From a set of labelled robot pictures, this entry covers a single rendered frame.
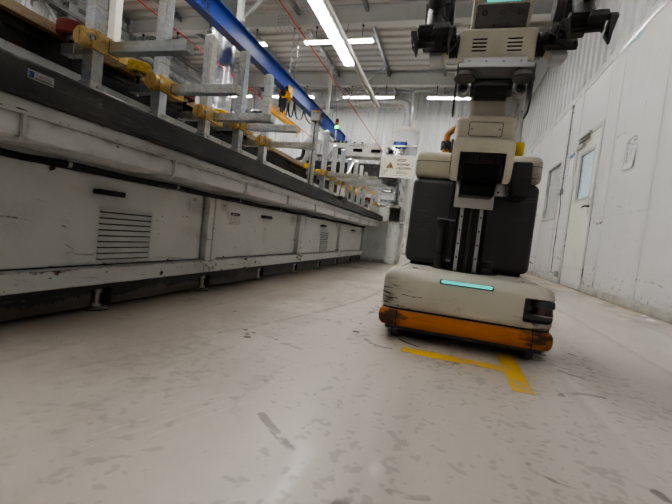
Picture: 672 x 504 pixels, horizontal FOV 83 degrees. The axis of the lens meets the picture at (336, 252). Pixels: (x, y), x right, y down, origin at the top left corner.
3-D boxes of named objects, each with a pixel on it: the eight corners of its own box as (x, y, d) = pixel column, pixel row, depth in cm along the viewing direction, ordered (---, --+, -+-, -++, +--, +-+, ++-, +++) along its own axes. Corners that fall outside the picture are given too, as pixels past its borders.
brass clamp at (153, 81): (184, 102, 136) (186, 88, 136) (157, 87, 123) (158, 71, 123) (170, 102, 138) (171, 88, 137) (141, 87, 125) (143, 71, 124)
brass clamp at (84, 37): (129, 66, 112) (130, 49, 112) (87, 43, 99) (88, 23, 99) (112, 67, 114) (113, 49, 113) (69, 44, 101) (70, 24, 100)
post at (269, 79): (265, 167, 202) (274, 76, 199) (262, 166, 198) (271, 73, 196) (259, 167, 203) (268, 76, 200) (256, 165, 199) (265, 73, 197)
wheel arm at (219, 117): (273, 126, 150) (275, 115, 150) (270, 123, 147) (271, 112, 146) (181, 123, 162) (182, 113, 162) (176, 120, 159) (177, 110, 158)
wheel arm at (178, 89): (241, 99, 126) (242, 86, 126) (235, 95, 123) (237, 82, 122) (135, 98, 138) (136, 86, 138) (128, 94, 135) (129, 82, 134)
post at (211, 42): (207, 157, 154) (218, 37, 152) (202, 155, 151) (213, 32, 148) (200, 156, 155) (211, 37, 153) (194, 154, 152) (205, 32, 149)
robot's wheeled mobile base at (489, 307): (395, 302, 214) (401, 258, 212) (517, 321, 197) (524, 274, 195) (374, 327, 149) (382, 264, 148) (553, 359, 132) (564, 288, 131)
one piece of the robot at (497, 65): (449, 120, 152) (456, 65, 151) (524, 122, 144) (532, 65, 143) (450, 106, 137) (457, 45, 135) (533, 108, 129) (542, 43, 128)
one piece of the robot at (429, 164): (405, 280, 205) (424, 125, 200) (514, 296, 190) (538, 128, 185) (398, 287, 172) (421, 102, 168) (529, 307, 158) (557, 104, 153)
